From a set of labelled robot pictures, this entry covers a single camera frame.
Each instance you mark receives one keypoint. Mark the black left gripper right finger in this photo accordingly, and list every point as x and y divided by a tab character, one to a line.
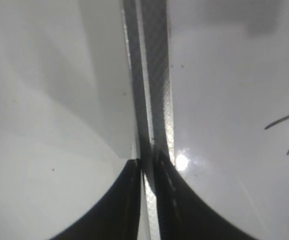
182	215

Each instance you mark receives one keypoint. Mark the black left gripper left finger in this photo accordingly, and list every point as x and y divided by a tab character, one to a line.
116	215

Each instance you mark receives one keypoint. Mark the white board with grey frame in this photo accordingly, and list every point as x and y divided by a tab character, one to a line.
210	84

